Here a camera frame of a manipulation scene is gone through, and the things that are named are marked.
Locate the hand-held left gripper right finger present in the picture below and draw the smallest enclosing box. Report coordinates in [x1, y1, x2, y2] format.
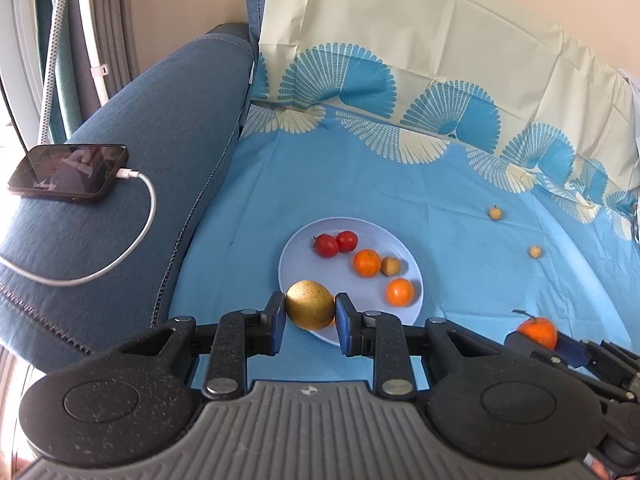
[334, 292, 506, 401]

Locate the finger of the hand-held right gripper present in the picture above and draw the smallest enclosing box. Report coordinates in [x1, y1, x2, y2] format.
[556, 332, 640, 403]
[504, 331, 568, 368]

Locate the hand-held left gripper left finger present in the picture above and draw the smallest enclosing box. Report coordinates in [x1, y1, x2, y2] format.
[117, 291, 287, 401]

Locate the dark orange mandarin with stem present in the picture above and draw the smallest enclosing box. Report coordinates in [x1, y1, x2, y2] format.
[511, 309, 558, 351]

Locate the light blue plate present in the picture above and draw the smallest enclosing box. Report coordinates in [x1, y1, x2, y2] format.
[278, 216, 425, 348]

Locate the round orange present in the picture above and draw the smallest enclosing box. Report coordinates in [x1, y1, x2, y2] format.
[385, 277, 416, 308]
[353, 248, 383, 279]

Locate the blue fan-print cloth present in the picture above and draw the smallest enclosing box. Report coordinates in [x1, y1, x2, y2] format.
[170, 0, 640, 393]

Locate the blue fabric sofa armrest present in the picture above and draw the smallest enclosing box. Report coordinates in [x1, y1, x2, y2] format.
[0, 22, 258, 372]

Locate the white printed curtain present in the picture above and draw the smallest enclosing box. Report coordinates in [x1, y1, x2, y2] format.
[616, 67, 640, 241]

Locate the black smartphone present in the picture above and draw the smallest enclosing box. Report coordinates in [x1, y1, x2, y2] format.
[7, 144, 130, 204]

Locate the white tube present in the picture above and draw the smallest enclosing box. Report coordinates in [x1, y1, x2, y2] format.
[75, 0, 110, 105]

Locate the grey pleated curtain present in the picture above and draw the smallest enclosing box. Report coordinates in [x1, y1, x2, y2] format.
[85, 0, 142, 92]

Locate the white charging cable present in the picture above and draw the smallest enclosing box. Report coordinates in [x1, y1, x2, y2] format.
[0, 169, 157, 287]

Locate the white dotted strap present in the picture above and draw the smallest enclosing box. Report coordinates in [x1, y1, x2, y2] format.
[37, 0, 72, 147]

